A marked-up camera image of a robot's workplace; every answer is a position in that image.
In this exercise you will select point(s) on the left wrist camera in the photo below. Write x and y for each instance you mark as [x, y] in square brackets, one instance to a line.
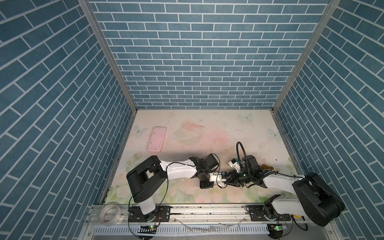
[217, 178]

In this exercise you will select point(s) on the clear tape roll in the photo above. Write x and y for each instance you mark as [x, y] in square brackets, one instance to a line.
[110, 215]

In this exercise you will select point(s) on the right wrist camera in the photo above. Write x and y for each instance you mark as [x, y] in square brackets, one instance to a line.
[234, 164]

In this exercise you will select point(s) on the aluminium corner post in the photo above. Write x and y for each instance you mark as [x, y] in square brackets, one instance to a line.
[92, 20]
[318, 30]

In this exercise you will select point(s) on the aluminium corner post right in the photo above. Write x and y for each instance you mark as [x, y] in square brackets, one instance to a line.
[318, 30]

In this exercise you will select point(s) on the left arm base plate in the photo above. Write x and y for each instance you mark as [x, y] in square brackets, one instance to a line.
[161, 214]

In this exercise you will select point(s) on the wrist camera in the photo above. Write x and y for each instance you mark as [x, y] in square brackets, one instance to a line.
[234, 164]
[217, 178]

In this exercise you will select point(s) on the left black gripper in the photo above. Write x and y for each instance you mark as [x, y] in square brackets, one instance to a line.
[204, 186]

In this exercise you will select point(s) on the aluminium corner post left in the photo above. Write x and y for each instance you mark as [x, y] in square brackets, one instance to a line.
[92, 20]

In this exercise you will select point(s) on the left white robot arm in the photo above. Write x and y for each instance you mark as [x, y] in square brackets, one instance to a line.
[146, 178]

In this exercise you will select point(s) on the aluminium front rail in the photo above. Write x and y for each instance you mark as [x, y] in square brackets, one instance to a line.
[207, 222]

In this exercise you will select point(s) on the pink flat case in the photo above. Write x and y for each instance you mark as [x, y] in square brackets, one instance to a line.
[157, 139]

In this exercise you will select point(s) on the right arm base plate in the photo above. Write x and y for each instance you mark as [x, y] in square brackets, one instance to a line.
[256, 213]

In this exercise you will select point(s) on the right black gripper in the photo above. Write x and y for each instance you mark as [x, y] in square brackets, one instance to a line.
[235, 179]

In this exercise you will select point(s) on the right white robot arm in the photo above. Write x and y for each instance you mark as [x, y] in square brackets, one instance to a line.
[311, 197]

